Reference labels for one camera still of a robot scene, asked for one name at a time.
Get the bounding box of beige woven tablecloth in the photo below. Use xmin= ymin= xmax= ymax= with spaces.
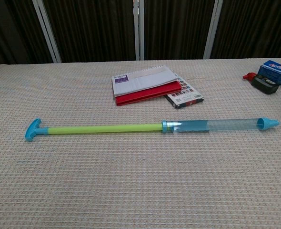
xmin=0 ymin=57 xmax=281 ymax=229

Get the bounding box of blue and green water pump toy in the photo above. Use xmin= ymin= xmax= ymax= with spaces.
xmin=25 ymin=118 xmax=164 ymax=143

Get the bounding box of white metal frame post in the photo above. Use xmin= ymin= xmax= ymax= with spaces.
xmin=132 ymin=0 xmax=145 ymax=61
xmin=32 ymin=0 xmax=62 ymax=63
xmin=202 ymin=0 xmax=224 ymax=60

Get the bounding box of white spiral notebook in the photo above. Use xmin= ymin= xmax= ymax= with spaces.
xmin=111 ymin=64 xmax=180 ymax=97

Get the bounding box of red small plastic object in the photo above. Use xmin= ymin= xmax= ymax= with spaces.
xmin=242 ymin=72 xmax=258 ymax=82

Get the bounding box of black small device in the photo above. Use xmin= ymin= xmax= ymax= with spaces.
xmin=251 ymin=74 xmax=281 ymax=95

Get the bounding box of dark box with picture grid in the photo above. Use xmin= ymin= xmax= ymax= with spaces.
xmin=164 ymin=76 xmax=205 ymax=110

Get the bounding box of clear plastic tube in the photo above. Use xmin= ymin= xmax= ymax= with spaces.
xmin=161 ymin=116 xmax=281 ymax=134

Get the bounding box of red book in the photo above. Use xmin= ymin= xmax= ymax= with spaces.
xmin=115 ymin=80 xmax=182 ymax=107

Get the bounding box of dark pleated curtain panel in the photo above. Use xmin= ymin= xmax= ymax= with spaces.
xmin=210 ymin=0 xmax=281 ymax=60
xmin=0 ymin=0 xmax=53 ymax=69
xmin=143 ymin=0 xmax=214 ymax=61
xmin=41 ymin=0 xmax=137 ymax=63

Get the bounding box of blue toothpaste box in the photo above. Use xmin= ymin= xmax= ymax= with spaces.
xmin=259 ymin=59 xmax=281 ymax=91

